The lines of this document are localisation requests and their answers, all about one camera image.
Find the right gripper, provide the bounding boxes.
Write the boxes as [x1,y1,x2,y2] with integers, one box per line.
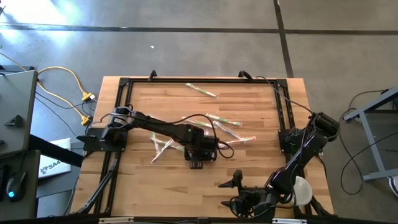
[218,169,278,219]

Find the blue toothbrush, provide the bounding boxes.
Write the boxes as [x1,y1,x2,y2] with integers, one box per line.
[212,120,243,141]

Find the orange toothbrush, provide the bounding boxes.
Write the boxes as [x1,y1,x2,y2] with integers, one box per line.
[217,135,257,149]

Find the purple toothbrush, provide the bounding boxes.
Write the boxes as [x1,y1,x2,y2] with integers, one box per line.
[150,141,172,165]

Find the white canister yellow label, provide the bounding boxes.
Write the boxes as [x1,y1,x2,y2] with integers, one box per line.
[292,175,313,207]

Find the black diagonal beam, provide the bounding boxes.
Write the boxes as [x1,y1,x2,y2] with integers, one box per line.
[28,133,85,169]

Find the white printed box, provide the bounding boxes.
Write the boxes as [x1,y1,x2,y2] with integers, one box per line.
[37,138,73,180]

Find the person's white shoe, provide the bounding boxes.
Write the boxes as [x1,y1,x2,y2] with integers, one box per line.
[388,175,398,198]

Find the dark desk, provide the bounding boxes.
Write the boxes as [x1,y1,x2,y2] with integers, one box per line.
[0,149,42,220]

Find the black wedge object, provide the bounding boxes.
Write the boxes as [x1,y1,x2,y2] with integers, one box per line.
[3,114,24,128]

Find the grey desk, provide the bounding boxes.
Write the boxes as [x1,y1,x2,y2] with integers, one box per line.
[0,70,39,158]

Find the black computer mouse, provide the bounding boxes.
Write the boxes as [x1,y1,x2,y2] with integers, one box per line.
[5,170,27,203]

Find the black wire caddy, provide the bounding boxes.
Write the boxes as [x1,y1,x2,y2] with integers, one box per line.
[184,144,218,162]

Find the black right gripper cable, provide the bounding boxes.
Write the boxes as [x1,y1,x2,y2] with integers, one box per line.
[229,195,274,220]

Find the black aluminium table frame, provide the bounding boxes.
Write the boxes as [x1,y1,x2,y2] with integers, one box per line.
[74,77,335,218]

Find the silver bracket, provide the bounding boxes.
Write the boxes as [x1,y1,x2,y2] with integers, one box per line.
[98,217,135,224]
[271,218,308,224]

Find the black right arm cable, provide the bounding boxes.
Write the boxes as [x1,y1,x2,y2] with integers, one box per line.
[255,75,315,115]

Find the black floor cable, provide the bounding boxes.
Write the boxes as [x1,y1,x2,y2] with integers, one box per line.
[338,89,398,196]
[34,91,96,138]

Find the blue-grey metal table frame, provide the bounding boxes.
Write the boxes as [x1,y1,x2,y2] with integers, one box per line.
[343,86,398,184]

